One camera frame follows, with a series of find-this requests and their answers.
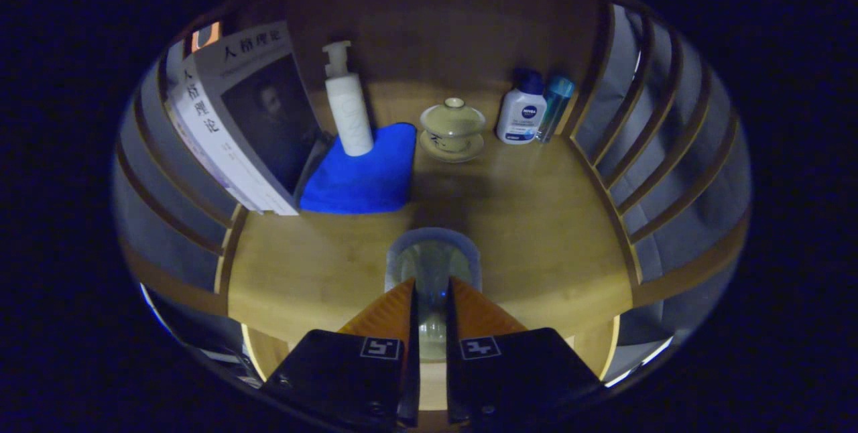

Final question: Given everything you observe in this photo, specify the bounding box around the white bottle with blue cap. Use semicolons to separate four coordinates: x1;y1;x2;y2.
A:
495;68;548;145

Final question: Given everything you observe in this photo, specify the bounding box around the wooden cabinet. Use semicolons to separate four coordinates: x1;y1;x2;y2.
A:
114;0;751;414

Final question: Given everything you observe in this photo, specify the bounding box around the white pump bottle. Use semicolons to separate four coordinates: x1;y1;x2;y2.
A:
322;40;375;158

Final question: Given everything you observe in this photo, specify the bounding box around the wooden countertop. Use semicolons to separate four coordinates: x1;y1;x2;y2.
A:
227;78;636;380

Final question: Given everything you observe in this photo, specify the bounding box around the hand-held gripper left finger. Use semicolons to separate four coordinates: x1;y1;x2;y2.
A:
260;277;420;430

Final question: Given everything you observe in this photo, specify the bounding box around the white book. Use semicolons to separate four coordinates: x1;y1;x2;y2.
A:
176;108;272;214

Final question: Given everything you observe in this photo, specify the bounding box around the teal bottle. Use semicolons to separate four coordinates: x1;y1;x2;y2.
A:
536;75;576;144

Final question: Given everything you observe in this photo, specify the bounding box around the blue cloth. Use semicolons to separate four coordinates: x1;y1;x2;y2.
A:
299;122;418;214

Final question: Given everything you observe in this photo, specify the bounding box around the beige lidded teacup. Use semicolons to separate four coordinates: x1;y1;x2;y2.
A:
419;97;487;164

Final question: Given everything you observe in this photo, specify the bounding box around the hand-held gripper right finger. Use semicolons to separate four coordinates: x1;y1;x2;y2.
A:
446;277;604;430

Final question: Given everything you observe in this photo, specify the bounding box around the grey portrait cover book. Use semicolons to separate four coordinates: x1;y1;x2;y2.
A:
164;21;329;217

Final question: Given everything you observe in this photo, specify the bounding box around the pale green glass cup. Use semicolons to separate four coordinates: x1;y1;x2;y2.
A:
384;227;482;361

